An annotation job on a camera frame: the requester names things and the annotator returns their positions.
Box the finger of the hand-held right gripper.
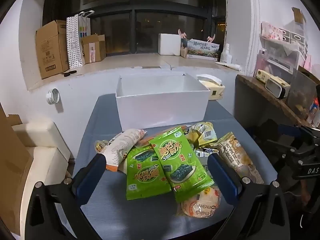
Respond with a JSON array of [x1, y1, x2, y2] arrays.
[[276, 124, 320, 138], [260, 139, 304, 157]]

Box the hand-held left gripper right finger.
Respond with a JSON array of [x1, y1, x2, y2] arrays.
[[207, 152, 292, 240]]

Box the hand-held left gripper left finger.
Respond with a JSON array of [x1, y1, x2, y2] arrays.
[[25, 152, 108, 240]]

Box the beige long snack packet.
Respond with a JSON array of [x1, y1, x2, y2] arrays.
[[216, 131, 265, 185]]

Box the small white blue packet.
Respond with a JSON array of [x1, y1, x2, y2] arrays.
[[194, 147, 220, 157]]

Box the clear jelly cup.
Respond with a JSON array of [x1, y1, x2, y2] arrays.
[[94, 140, 108, 155]]

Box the round bread packet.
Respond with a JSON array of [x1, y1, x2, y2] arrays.
[[180, 186, 222, 218]]

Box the white orange snack packet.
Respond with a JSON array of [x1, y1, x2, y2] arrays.
[[104, 128, 148, 172]]

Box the green seaweed snack packet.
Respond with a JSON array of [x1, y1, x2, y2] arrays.
[[149, 127, 215, 203], [126, 145, 173, 200]]

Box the small yellow snack packet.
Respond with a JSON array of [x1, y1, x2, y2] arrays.
[[184, 129, 200, 148], [196, 121, 218, 144]]

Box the white rectangular box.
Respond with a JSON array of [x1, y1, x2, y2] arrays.
[[115, 72, 210, 132]]

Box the clear acrylic container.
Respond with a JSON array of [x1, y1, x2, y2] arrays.
[[286, 68, 318, 117]]

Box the wooden side shelf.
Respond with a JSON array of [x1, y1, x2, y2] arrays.
[[235, 74, 320, 140]]

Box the cream desk clock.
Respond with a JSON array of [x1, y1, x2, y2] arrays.
[[264, 76, 291, 99]]

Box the cream cushioned seat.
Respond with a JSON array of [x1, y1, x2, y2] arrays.
[[11, 119, 72, 221]]

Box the small yellow box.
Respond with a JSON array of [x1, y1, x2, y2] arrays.
[[255, 69, 273, 83]]

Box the flat cardboard sheets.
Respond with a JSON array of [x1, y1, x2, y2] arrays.
[[0, 102, 35, 236]]

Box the clear plastic drawer unit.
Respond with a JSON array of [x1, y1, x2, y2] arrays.
[[258, 21, 308, 74]]

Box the tissue pack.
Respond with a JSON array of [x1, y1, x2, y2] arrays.
[[196, 74, 226, 101]]

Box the white tape roll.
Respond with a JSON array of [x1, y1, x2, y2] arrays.
[[46, 89, 61, 104]]

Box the white bottle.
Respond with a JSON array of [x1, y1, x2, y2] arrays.
[[221, 43, 232, 63]]

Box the long printed box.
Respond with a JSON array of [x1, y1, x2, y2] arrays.
[[186, 39, 221, 61]]

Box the small open cardboard box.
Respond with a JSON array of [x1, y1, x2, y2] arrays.
[[81, 34, 107, 64]]

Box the large cardboard box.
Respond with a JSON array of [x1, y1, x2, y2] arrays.
[[35, 20, 71, 79]]

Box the dotted paper bag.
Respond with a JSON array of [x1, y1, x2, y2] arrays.
[[66, 15, 86, 69]]

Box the white foam box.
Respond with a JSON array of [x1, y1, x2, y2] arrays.
[[158, 33, 182, 56]]

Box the white paper bag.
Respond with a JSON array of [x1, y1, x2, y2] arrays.
[[77, 10, 95, 40]]

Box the dark window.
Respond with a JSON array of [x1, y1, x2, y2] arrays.
[[42, 0, 227, 56]]

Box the cardboard piece on wall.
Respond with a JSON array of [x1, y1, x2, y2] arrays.
[[291, 7, 307, 24]]

